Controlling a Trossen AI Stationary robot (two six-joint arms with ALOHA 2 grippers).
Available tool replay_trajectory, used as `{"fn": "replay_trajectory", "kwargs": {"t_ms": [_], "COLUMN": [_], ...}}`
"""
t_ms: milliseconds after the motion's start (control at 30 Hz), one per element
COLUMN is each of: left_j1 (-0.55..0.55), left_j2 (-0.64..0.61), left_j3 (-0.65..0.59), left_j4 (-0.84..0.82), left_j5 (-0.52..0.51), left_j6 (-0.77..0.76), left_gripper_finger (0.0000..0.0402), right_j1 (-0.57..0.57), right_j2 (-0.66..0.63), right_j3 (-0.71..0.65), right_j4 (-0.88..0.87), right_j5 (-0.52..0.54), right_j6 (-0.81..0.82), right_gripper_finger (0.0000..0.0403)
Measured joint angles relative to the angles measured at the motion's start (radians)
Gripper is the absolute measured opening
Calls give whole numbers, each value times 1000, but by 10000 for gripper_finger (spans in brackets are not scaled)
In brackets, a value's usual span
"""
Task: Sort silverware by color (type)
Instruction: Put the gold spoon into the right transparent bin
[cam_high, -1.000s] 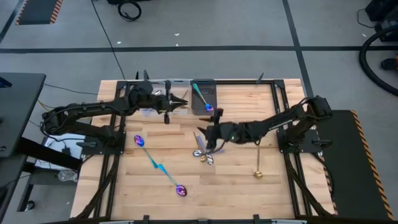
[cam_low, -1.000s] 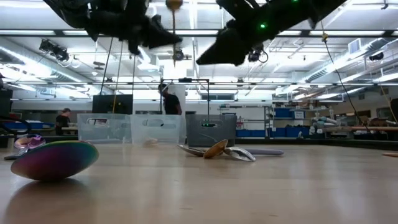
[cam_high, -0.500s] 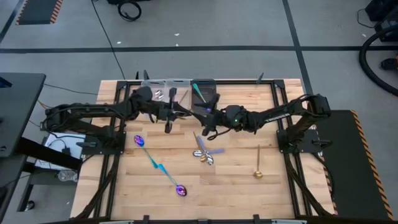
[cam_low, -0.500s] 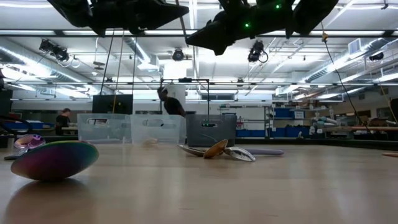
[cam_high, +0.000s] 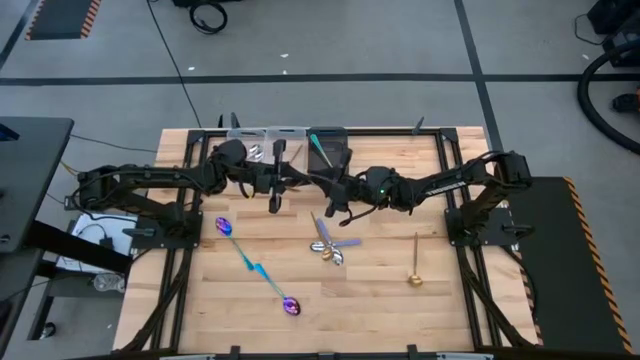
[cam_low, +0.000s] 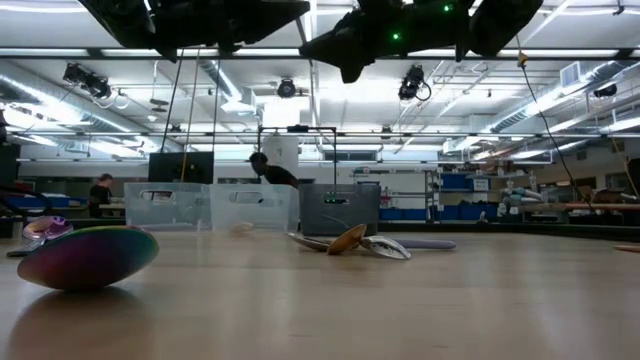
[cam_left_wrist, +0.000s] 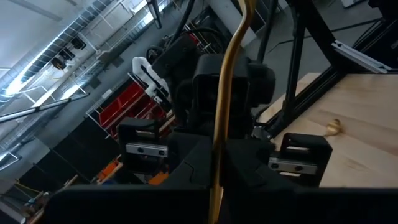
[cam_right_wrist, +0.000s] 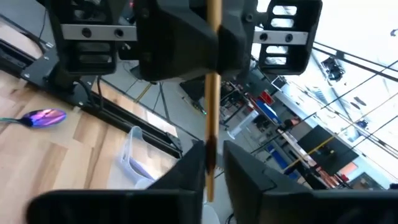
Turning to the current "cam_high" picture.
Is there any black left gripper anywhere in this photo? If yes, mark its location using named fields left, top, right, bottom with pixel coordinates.
left=249, top=138, right=312, bottom=215

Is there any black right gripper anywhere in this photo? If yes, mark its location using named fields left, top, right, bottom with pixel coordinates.
left=310, top=148, right=369, bottom=219

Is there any iridescent rainbow spoon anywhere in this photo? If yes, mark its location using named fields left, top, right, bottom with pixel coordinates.
left=215, top=217, right=255, bottom=271
left=308, top=132, right=335, bottom=169
left=253, top=262, right=302, bottom=317

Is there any clear plastic bin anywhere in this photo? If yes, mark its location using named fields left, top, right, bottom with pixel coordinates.
left=225, top=128, right=269, bottom=164
left=264, top=126, right=308, bottom=169

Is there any dark grey plastic bin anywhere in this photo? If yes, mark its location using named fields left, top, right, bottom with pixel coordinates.
left=306, top=126, right=350, bottom=176

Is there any white paper sheet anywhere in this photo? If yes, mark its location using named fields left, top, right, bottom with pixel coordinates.
left=55, top=212, right=140, bottom=275

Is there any clear plastic bottle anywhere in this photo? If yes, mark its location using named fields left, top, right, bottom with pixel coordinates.
left=91, top=272, right=126, bottom=294

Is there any black hazard striped floor mat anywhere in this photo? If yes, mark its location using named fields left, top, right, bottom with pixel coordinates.
left=499, top=174, right=636, bottom=357
left=24, top=0, right=103, bottom=41

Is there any black desk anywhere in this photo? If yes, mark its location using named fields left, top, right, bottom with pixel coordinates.
left=0, top=116, right=135, bottom=351

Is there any black orange floor object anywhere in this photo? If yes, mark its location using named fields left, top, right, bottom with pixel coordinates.
left=612, top=91, right=640, bottom=114

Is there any black equipment case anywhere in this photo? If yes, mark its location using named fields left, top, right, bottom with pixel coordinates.
left=587, top=0, right=640, bottom=69

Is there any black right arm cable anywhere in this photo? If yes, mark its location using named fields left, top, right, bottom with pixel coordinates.
left=338, top=203, right=379, bottom=228

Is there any black aluminium table frame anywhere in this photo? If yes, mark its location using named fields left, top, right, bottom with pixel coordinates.
left=117, top=127, right=541, bottom=360

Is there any black floor cable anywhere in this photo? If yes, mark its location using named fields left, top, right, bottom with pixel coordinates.
left=146, top=0, right=203, bottom=129
left=69, top=133, right=159, bottom=154

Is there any coiled black cable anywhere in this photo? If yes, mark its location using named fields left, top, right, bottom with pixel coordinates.
left=188, top=0, right=229, bottom=36

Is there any black corrugated hose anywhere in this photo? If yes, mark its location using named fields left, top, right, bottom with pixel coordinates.
left=576, top=38, right=640, bottom=156

